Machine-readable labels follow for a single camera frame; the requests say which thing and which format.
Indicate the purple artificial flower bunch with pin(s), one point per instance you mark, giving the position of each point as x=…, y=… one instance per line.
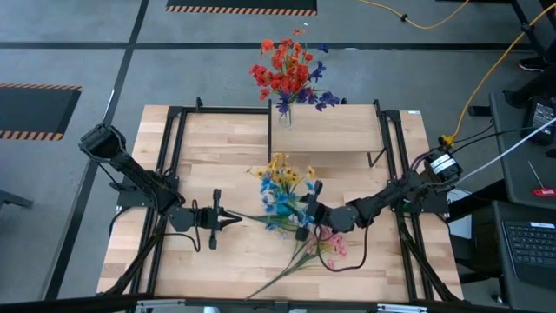
x=328, y=99

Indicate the black mat with hazard stripes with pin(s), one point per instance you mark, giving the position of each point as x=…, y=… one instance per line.
x=35, y=111
x=239, y=4

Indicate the pink artificial flower bunch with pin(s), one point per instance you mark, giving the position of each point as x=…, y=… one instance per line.
x=336, y=243

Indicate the black aluminium table frame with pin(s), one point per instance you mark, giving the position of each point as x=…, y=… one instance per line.
x=226, y=110

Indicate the black desk foot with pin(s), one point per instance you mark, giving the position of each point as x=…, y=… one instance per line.
x=480, y=111

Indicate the silver aluminium profile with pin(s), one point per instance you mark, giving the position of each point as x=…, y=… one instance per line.
x=160, y=304
x=401, y=308

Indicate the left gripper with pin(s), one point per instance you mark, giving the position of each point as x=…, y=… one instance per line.
x=204, y=218

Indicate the black handheld device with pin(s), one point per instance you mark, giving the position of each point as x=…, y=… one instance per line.
x=538, y=117

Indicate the wooden shelf with black legs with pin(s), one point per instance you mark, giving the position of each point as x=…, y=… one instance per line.
x=339, y=130

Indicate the yellow artificial flower bunch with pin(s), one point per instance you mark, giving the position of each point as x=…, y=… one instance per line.
x=282, y=167

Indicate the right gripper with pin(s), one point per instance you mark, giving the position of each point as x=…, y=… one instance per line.
x=319, y=215

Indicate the black keyboard tray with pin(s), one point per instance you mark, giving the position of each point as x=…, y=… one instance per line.
x=530, y=300

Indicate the black keyboard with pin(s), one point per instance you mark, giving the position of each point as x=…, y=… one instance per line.
x=532, y=248

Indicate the dark grey desk top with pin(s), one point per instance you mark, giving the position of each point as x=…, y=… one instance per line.
x=517, y=174

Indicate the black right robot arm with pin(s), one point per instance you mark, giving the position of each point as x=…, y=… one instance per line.
x=391, y=195

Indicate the black furniture leg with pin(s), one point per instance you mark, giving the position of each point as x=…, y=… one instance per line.
x=13, y=199

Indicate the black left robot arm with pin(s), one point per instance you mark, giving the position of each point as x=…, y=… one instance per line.
x=130, y=171

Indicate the blue artificial flower bunch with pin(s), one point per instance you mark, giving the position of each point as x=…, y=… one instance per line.
x=269, y=184

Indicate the black desk leg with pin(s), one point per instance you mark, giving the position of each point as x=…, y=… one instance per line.
x=527, y=28

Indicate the clear glass vase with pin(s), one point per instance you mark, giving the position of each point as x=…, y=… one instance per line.
x=285, y=119

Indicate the person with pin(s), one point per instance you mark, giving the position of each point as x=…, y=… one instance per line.
x=532, y=65

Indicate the teal glass vase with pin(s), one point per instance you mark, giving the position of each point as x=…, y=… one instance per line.
x=284, y=210

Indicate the red artificial flower bunch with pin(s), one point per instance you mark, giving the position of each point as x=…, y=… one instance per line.
x=260, y=76

